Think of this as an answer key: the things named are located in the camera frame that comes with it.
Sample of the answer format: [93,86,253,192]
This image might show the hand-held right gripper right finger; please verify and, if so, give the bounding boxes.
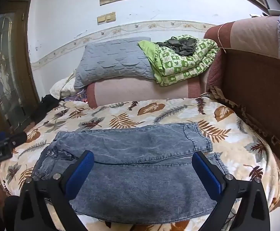
[192,151,270,231]

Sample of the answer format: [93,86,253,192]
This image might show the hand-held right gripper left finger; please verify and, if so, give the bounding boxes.
[14,150,95,231]

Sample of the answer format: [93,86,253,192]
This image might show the blue denim pants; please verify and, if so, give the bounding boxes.
[33,123,229,225]

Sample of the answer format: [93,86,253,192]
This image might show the black cloth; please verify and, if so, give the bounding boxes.
[31,94,61,124]

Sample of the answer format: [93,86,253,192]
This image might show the wooden door with glass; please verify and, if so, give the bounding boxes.
[0,0,41,135]

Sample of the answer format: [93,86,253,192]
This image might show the cream crumpled cloth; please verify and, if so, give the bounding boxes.
[49,73,88,100]

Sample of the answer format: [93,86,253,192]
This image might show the purple cloth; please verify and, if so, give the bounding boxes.
[63,90,88,103]

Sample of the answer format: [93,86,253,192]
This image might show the leaf print blanket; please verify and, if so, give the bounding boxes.
[0,96,280,231]

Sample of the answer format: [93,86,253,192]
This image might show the pink and brown cushion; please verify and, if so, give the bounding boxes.
[86,76,203,109]

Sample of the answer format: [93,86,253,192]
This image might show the green patterned folded quilt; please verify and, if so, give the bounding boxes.
[137,36,220,86]

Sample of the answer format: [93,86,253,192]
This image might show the brown padded headboard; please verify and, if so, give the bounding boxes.
[204,14,280,150]

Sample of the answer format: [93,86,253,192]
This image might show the grey quilted pillow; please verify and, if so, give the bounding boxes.
[73,37,156,89]

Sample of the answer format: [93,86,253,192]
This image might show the dark olive cloth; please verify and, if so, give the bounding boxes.
[156,36,198,58]

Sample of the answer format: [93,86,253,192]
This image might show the yellow cord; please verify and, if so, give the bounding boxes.
[217,24,227,53]

